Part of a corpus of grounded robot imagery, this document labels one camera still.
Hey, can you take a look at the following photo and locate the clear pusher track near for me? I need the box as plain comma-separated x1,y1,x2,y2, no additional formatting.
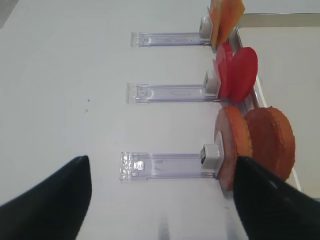
119,143,225,181

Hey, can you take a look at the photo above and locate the orange bread bun slice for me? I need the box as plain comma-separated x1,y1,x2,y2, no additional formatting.
214,106,253,191
244,107,296,181

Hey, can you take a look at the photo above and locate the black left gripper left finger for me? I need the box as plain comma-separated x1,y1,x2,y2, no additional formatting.
0,155,92,240

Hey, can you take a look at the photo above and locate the white serving tray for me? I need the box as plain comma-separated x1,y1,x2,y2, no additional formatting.
230,13,320,199

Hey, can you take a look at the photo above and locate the front orange cheese slice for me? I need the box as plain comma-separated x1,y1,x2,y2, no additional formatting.
217,0,245,45

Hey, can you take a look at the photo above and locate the clear pusher track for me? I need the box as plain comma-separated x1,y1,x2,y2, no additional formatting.
119,143,225,181
130,16,213,48
126,70,222,104

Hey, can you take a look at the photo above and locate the orange cheese slice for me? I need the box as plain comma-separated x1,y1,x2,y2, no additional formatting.
217,0,245,45
209,0,224,48

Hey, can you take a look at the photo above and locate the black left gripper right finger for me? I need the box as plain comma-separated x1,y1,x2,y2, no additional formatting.
233,156,320,240

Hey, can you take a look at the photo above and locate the clear pusher track middle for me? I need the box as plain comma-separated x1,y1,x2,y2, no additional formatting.
126,70,222,104

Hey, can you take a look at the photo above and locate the front red tomato slice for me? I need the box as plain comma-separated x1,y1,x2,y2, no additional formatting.
229,47,258,103

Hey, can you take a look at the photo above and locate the rear orange cheese slice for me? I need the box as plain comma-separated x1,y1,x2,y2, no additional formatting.
209,0,224,48

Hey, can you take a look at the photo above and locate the clear pusher track far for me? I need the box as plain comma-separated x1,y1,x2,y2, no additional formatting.
130,16,213,48

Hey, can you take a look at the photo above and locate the red tomato slice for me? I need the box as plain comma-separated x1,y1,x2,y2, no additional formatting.
215,41,233,99
229,47,258,103

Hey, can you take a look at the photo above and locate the rear red tomato slice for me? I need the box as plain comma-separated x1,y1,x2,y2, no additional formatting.
215,41,233,99

